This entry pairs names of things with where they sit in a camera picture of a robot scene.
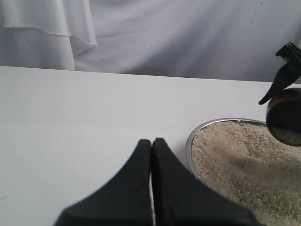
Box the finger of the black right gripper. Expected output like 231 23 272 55
259 42 301 105

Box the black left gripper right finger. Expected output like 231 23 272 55
151 138 260 226

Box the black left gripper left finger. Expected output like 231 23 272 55
55 139 153 226

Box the brown wooden cup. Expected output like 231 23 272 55
266 88 301 147

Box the round steel rice tray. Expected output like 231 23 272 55
186 118 301 226

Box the white fabric backdrop curtain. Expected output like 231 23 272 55
0 0 301 81

